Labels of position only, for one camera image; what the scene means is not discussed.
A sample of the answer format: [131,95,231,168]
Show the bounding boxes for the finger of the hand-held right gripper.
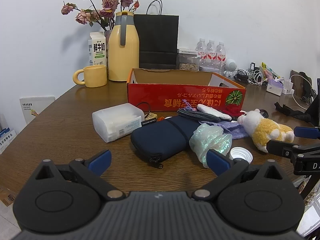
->
[294,126,320,140]
[266,139,303,159]

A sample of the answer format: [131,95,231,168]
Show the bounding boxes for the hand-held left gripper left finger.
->
[35,149,125,201]

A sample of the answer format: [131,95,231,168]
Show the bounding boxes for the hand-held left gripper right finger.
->
[191,149,285,202]

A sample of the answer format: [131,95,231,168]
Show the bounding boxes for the white and yellow plush sheep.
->
[237,109,295,153]

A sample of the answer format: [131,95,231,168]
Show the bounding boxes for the white bottle cap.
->
[229,147,254,166]

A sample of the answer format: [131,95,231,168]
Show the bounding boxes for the iridescent plastic bag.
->
[189,123,233,169]

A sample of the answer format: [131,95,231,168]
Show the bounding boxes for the purple knitted pouch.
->
[200,120,249,141]

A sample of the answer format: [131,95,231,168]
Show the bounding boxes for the translucent plastic box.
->
[92,103,146,143]

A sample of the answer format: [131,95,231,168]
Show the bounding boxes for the navy zipper pouch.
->
[130,116,201,170]

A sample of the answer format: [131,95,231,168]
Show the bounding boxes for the red cardboard box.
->
[126,67,247,112]

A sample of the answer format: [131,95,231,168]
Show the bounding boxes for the black cloth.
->
[274,102,312,124]

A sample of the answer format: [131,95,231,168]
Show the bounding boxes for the small white box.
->
[282,79,296,95]

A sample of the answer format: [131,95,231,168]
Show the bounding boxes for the white cloth pad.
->
[196,104,233,121]

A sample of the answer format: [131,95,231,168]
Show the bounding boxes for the brown leather bag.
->
[290,70,313,98]

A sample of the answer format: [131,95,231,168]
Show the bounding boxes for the purple tissue pack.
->
[266,78,285,96]

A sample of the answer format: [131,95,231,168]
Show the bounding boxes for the colourful snack packet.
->
[261,62,281,81]

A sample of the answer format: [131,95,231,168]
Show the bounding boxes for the yellow ceramic mug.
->
[73,65,108,88]

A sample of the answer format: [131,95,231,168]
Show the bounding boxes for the white robot speaker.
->
[223,59,237,78]

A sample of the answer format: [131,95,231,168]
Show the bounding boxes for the blue and white boxes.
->
[0,127,18,155]

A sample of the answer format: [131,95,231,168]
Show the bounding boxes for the yellow thermos jug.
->
[108,11,140,82]

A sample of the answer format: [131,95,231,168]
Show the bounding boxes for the clear seed container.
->
[178,54,201,71]

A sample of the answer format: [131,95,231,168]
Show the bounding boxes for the clear water bottle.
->
[215,41,227,74]
[205,39,217,71]
[195,38,208,70]

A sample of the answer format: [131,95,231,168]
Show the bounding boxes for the white milk carton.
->
[88,32,109,67]

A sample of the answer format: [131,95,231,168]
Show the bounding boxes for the flat white printed box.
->
[177,48,199,55]

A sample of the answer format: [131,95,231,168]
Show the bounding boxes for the black paper bag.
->
[134,0,179,70]

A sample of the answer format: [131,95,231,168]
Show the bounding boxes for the dried pink rose bouquet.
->
[61,0,140,28]

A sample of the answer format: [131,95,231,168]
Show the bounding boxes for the white charging cable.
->
[291,73,313,110]

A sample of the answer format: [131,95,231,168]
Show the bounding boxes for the dark braided cord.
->
[177,107,221,124]

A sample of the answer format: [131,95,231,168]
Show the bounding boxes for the white cable bundle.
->
[247,70,265,86]

